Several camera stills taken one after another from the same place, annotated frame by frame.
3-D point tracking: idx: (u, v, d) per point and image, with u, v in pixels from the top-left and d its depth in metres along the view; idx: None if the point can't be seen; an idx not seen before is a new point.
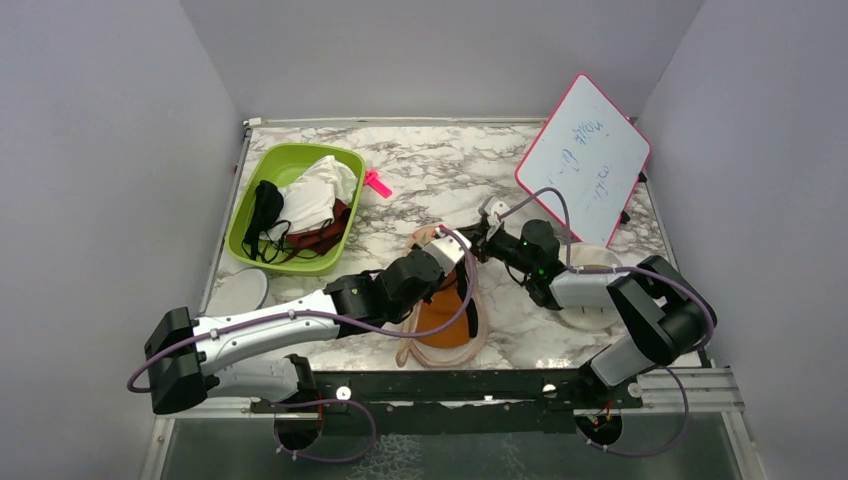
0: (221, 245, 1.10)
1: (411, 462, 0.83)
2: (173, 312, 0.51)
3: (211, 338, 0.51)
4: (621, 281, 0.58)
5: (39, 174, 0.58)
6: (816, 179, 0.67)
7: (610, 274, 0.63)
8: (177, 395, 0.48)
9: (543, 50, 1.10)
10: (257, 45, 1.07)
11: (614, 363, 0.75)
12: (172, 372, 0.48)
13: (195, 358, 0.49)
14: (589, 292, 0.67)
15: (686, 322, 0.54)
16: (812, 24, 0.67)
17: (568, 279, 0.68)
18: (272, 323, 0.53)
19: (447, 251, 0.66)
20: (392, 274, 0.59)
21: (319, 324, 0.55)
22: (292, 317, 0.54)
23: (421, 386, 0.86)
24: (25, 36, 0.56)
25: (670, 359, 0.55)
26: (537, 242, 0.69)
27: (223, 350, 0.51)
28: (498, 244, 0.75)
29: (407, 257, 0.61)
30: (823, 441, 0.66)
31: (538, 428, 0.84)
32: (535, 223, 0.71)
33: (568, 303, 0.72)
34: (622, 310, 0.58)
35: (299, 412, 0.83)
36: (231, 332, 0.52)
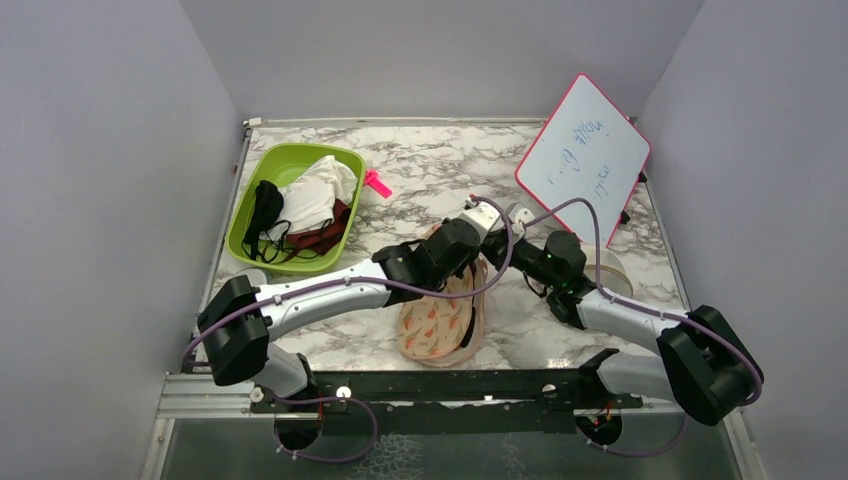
0: (221, 245, 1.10)
1: (411, 462, 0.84)
2: (233, 280, 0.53)
3: (275, 302, 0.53)
4: (669, 333, 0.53)
5: (39, 173, 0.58)
6: (817, 178, 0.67)
7: (654, 317, 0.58)
8: (244, 359, 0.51)
9: (543, 50, 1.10)
10: (257, 45, 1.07)
11: (620, 368, 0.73)
12: (241, 336, 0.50)
13: (262, 322, 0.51)
14: (620, 326, 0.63)
15: (734, 383, 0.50)
16: (812, 25, 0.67)
17: (599, 304, 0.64)
18: (328, 289, 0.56)
19: (479, 219, 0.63)
20: (436, 242, 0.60)
21: (373, 289, 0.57)
22: (347, 283, 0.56)
23: (421, 386, 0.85)
24: (25, 35, 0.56)
25: (714, 419, 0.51)
26: (562, 256, 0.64)
27: (286, 314, 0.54)
28: (520, 254, 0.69)
29: (451, 224, 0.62)
30: (824, 441, 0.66)
31: (538, 428, 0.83)
32: (560, 234, 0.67)
33: (591, 325, 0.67)
34: (667, 364, 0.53)
35: (299, 412, 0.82)
36: (293, 297, 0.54)
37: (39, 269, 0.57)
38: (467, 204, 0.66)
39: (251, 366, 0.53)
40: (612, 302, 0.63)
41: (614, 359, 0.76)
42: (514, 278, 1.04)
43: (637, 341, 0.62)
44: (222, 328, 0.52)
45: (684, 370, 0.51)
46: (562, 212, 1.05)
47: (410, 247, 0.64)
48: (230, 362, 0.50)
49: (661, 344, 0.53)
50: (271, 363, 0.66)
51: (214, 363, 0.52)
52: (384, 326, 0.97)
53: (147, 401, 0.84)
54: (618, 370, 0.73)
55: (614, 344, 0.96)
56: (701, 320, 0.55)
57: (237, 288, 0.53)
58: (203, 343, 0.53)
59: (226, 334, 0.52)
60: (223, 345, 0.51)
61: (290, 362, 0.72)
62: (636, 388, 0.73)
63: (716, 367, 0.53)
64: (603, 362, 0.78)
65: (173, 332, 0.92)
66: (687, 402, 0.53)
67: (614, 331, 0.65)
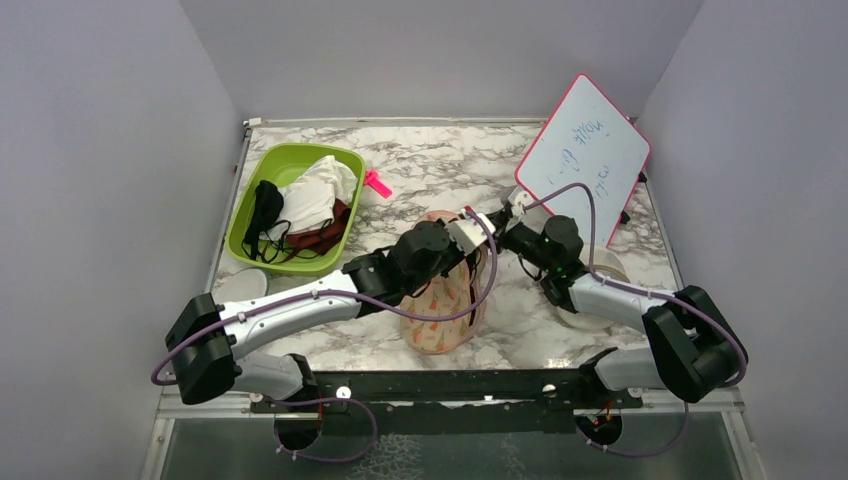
0: (222, 245, 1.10)
1: (411, 462, 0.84)
2: (197, 297, 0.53)
3: (239, 320, 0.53)
4: (655, 310, 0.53)
5: (39, 173, 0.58)
6: (818, 177, 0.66)
7: (641, 296, 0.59)
8: (210, 378, 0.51)
9: (544, 50, 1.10)
10: (257, 45, 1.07)
11: (617, 363, 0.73)
12: (204, 355, 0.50)
13: (226, 341, 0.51)
14: (610, 308, 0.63)
15: (717, 361, 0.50)
16: (812, 26, 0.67)
17: (591, 287, 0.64)
18: (294, 304, 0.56)
19: (470, 233, 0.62)
20: (402, 248, 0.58)
21: (340, 303, 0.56)
22: (315, 297, 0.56)
23: (421, 386, 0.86)
24: (24, 36, 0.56)
25: (696, 396, 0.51)
26: (561, 241, 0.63)
27: (252, 332, 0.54)
28: (518, 237, 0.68)
29: (415, 229, 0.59)
30: (825, 441, 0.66)
31: (537, 428, 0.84)
32: (559, 219, 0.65)
33: (582, 308, 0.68)
34: (652, 341, 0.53)
35: (299, 412, 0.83)
36: (258, 314, 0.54)
37: (39, 269, 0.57)
38: (461, 214, 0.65)
39: (219, 385, 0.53)
40: (603, 284, 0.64)
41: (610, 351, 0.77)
42: (514, 278, 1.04)
43: (627, 321, 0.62)
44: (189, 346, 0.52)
45: (668, 347, 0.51)
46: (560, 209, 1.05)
47: (382, 252, 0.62)
48: (195, 381, 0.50)
49: (646, 321, 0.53)
50: (247, 375, 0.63)
51: (181, 381, 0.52)
52: (383, 327, 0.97)
53: (147, 400, 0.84)
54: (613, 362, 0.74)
55: (615, 344, 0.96)
56: (687, 300, 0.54)
57: (201, 307, 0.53)
58: (172, 361, 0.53)
59: (193, 352, 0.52)
60: (190, 363, 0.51)
61: (276, 366, 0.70)
62: (631, 382, 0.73)
63: (701, 346, 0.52)
64: (600, 360, 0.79)
65: None
66: (672, 381, 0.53)
67: (606, 314, 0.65)
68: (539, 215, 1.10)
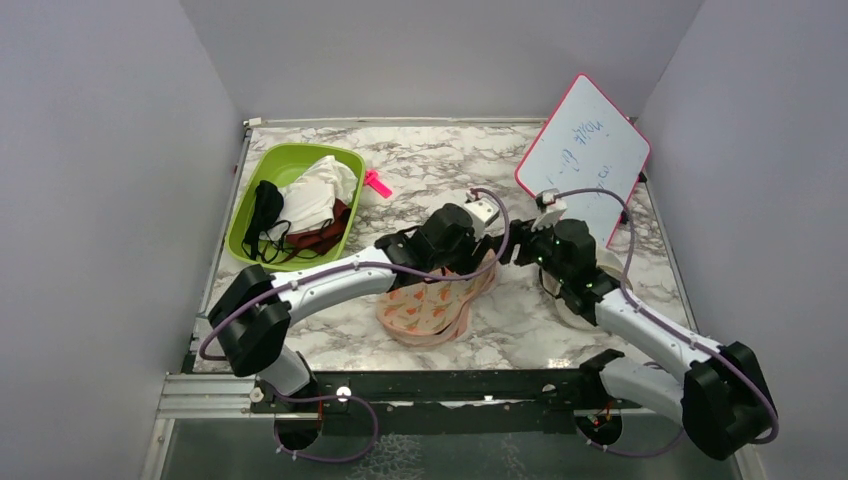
0: (222, 245, 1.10)
1: (411, 461, 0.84)
2: (250, 268, 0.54)
3: (291, 287, 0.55)
4: (697, 368, 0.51)
5: (40, 173, 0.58)
6: (816, 176, 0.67)
7: (683, 344, 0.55)
8: (264, 344, 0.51)
9: (543, 50, 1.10)
10: (258, 44, 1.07)
11: (622, 377, 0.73)
12: (261, 322, 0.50)
13: (283, 305, 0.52)
14: (640, 337, 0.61)
15: (751, 424, 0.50)
16: (812, 25, 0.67)
17: (622, 310, 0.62)
18: (337, 274, 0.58)
19: (477, 212, 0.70)
20: (432, 225, 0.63)
21: (380, 272, 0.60)
22: (356, 268, 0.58)
23: (421, 386, 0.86)
24: (25, 36, 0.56)
25: (721, 454, 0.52)
26: (570, 238, 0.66)
27: (303, 300, 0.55)
28: (540, 245, 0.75)
29: (444, 208, 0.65)
30: (826, 441, 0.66)
31: (538, 428, 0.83)
32: (569, 223, 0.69)
33: (602, 324, 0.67)
34: (689, 396, 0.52)
35: (299, 412, 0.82)
36: (309, 282, 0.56)
37: (39, 268, 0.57)
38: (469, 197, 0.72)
39: (269, 354, 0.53)
40: (636, 311, 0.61)
41: (615, 364, 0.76)
42: (514, 278, 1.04)
43: (652, 354, 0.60)
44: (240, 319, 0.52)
45: (706, 405, 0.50)
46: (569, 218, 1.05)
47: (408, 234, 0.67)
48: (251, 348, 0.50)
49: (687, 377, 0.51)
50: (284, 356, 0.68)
51: (232, 353, 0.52)
52: (383, 326, 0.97)
53: (147, 401, 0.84)
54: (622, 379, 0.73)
55: (615, 344, 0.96)
56: (731, 359, 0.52)
57: (254, 277, 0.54)
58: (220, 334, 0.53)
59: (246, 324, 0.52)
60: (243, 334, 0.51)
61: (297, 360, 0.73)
62: (634, 396, 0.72)
63: (734, 404, 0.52)
64: (603, 368, 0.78)
65: (172, 332, 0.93)
66: (696, 429, 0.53)
67: (632, 339, 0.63)
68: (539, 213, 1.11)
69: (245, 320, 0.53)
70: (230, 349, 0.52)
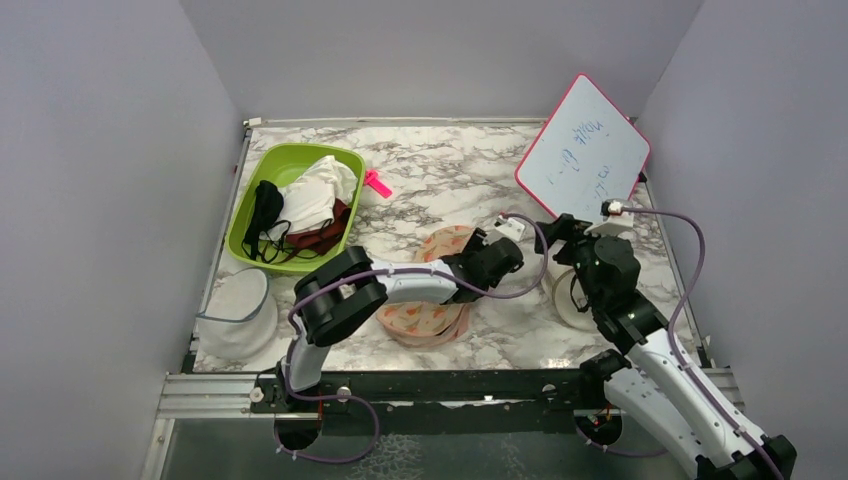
0: (221, 245, 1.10)
1: (411, 462, 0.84)
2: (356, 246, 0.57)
3: (387, 274, 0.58)
4: (739, 463, 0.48)
5: (39, 172, 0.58)
6: (817, 176, 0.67)
7: (728, 426, 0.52)
8: (353, 321, 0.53)
9: (543, 50, 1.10)
10: (258, 44, 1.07)
11: (629, 400, 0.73)
12: (360, 297, 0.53)
13: (381, 286, 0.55)
14: (676, 397, 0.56)
15: None
16: (813, 25, 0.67)
17: (666, 366, 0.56)
18: (418, 274, 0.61)
19: (508, 232, 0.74)
20: (490, 253, 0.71)
21: (449, 282, 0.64)
22: (431, 274, 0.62)
23: (421, 386, 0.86)
24: (25, 35, 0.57)
25: None
26: (612, 261, 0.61)
27: (393, 287, 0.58)
28: (581, 252, 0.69)
29: (502, 239, 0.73)
30: (825, 441, 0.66)
31: (538, 428, 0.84)
32: (610, 242, 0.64)
33: (632, 359, 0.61)
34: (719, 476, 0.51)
35: (299, 412, 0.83)
36: (401, 272, 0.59)
37: (38, 267, 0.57)
38: (498, 219, 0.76)
39: (346, 334, 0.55)
40: (682, 371, 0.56)
41: (624, 380, 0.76)
42: (514, 278, 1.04)
43: (683, 416, 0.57)
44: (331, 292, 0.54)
45: None
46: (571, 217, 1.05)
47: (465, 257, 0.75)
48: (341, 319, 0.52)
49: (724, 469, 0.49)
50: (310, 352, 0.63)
51: (315, 323, 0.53)
52: (382, 326, 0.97)
53: (147, 401, 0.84)
54: (628, 399, 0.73)
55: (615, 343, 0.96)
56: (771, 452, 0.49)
57: (355, 256, 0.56)
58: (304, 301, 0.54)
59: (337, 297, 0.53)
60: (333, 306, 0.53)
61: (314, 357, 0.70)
62: (634, 416, 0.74)
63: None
64: (610, 378, 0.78)
65: (172, 332, 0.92)
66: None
67: (663, 390, 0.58)
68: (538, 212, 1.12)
69: (333, 295, 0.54)
70: (312, 319, 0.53)
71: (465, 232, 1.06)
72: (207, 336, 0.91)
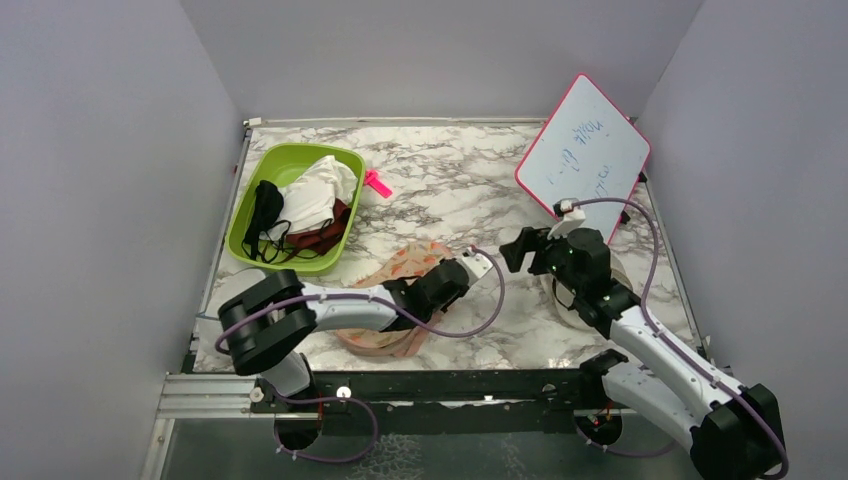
0: (222, 245, 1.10)
1: (411, 462, 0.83)
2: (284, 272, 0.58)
3: (318, 299, 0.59)
4: (717, 412, 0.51)
5: (39, 172, 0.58)
6: (817, 176, 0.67)
7: (705, 380, 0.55)
8: (280, 347, 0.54)
9: (543, 50, 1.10)
10: (258, 44, 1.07)
11: (627, 388, 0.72)
12: (286, 324, 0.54)
13: (309, 313, 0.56)
14: (658, 363, 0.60)
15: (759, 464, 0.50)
16: (813, 24, 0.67)
17: (642, 335, 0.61)
18: (355, 300, 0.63)
19: (474, 267, 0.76)
20: (432, 278, 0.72)
21: (387, 309, 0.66)
22: (369, 300, 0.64)
23: (421, 386, 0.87)
24: (24, 34, 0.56)
25: None
26: (584, 248, 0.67)
27: (326, 313, 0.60)
28: (554, 255, 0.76)
29: (445, 264, 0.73)
30: (825, 441, 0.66)
31: (538, 428, 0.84)
32: (581, 232, 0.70)
33: (616, 339, 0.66)
34: (706, 430, 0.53)
35: (299, 411, 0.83)
36: (334, 299, 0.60)
37: (38, 266, 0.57)
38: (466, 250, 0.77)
39: (271, 361, 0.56)
40: (657, 337, 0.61)
41: (622, 372, 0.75)
42: (513, 278, 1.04)
43: (669, 382, 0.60)
44: (256, 320, 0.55)
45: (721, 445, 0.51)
46: None
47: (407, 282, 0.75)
48: (265, 346, 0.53)
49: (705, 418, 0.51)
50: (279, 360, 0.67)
51: (240, 350, 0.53)
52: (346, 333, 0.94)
53: (147, 401, 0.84)
54: (625, 388, 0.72)
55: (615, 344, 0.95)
56: (751, 401, 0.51)
57: (285, 280, 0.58)
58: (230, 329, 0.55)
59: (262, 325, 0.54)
60: (258, 334, 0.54)
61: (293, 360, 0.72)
62: (634, 406, 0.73)
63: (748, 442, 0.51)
64: (608, 373, 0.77)
65: (172, 331, 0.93)
66: (709, 459, 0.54)
67: (646, 361, 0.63)
68: (538, 213, 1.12)
69: (261, 321, 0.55)
70: (236, 346, 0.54)
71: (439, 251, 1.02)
72: (207, 336, 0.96)
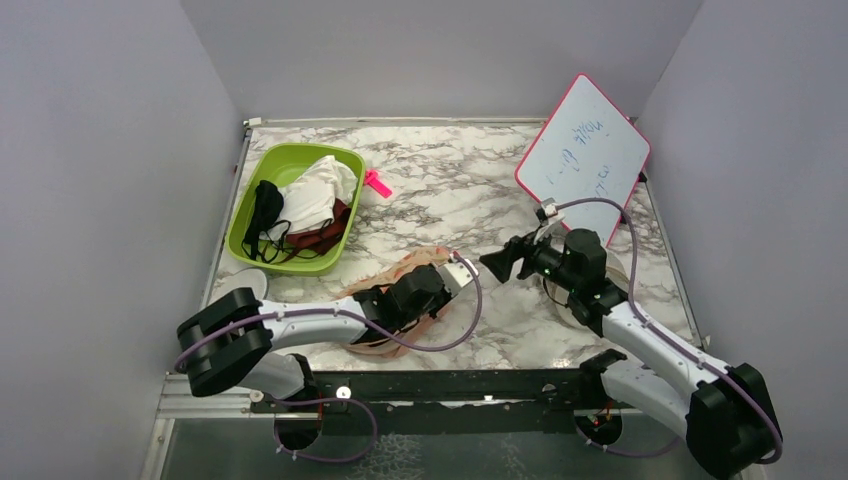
0: (222, 245, 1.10)
1: (411, 461, 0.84)
2: (241, 290, 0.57)
3: (276, 318, 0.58)
4: (704, 389, 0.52)
5: (38, 172, 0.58)
6: (818, 176, 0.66)
7: (691, 363, 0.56)
8: (235, 368, 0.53)
9: (544, 50, 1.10)
10: (257, 44, 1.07)
11: (622, 383, 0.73)
12: (240, 346, 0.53)
13: (265, 333, 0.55)
14: (648, 353, 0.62)
15: (752, 444, 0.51)
16: (813, 25, 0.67)
17: (631, 327, 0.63)
18: (319, 315, 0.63)
19: (457, 274, 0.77)
20: (401, 287, 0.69)
21: (356, 322, 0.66)
22: (335, 313, 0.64)
23: (421, 386, 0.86)
24: (23, 34, 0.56)
25: (722, 469, 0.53)
26: (581, 250, 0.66)
27: (286, 331, 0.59)
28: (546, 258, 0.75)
29: (416, 271, 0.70)
30: (825, 442, 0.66)
31: (538, 428, 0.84)
32: (580, 233, 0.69)
33: (610, 337, 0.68)
34: (694, 413, 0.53)
35: (299, 412, 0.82)
36: (292, 316, 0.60)
37: (37, 266, 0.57)
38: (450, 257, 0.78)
39: (232, 380, 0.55)
40: (645, 327, 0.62)
41: (620, 369, 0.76)
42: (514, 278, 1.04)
43: (659, 371, 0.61)
44: (212, 341, 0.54)
45: (711, 426, 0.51)
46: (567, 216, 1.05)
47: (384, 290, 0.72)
48: (219, 370, 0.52)
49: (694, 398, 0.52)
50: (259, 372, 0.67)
51: (196, 372, 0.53)
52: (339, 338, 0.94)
53: (147, 401, 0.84)
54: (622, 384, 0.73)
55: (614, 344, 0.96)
56: (738, 380, 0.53)
57: (241, 299, 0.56)
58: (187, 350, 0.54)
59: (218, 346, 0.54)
60: (213, 356, 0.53)
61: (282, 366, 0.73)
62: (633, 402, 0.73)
63: (739, 422, 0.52)
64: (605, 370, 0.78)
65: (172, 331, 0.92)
66: (703, 445, 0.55)
67: (638, 354, 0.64)
68: None
69: (220, 341, 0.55)
70: (194, 366, 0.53)
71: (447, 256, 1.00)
72: None
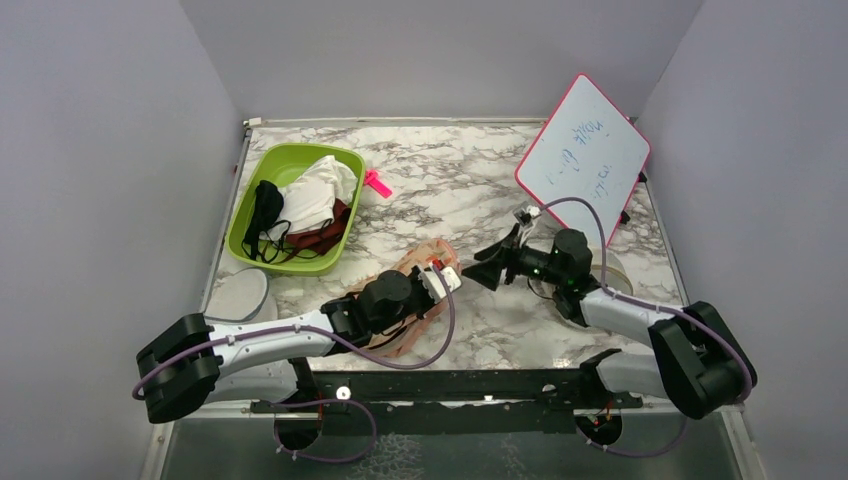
0: (221, 245, 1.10)
1: (411, 462, 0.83)
2: (189, 317, 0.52)
3: (227, 343, 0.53)
4: (660, 323, 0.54)
5: (39, 173, 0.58)
6: (817, 176, 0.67)
7: (649, 310, 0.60)
8: (188, 397, 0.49)
9: (544, 50, 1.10)
10: (258, 44, 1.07)
11: (618, 367, 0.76)
12: (188, 375, 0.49)
13: (215, 361, 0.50)
14: (619, 320, 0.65)
15: (724, 378, 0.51)
16: (812, 26, 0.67)
17: (602, 300, 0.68)
18: (278, 334, 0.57)
19: (436, 283, 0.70)
20: (365, 296, 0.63)
21: (321, 338, 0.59)
22: (296, 331, 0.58)
23: (421, 386, 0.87)
24: (24, 34, 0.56)
25: (702, 413, 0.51)
26: (569, 250, 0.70)
27: (237, 356, 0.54)
28: (530, 258, 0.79)
29: (379, 279, 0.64)
30: (824, 442, 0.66)
31: (538, 428, 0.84)
32: (568, 233, 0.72)
33: (592, 321, 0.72)
34: (659, 353, 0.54)
35: (299, 412, 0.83)
36: (246, 339, 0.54)
37: (38, 267, 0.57)
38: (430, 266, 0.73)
39: (194, 404, 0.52)
40: (613, 297, 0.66)
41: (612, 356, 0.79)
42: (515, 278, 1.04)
43: (633, 332, 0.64)
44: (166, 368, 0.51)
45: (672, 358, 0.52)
46: (566, 216, 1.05)
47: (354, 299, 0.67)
48: (170, 399, 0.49)
49: (652, 334, 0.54)
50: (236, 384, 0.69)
51: (152, 400, 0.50)
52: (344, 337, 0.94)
53: None
54: (616, 369, 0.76)
55: (615, 344, 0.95)
56: (695, 314, 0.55)
57: (192, 326, 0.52)
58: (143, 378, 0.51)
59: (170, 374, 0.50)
60: (167, 384, 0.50)
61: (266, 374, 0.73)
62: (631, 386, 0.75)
63: (709, 361, 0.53)
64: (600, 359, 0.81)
65: None
66: (679, 397, 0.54)
67: (615, 327, 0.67)
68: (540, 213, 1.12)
69: (178, 366, 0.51)
70: (151, 394, 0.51)
71: (444, 246, 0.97)
72: None
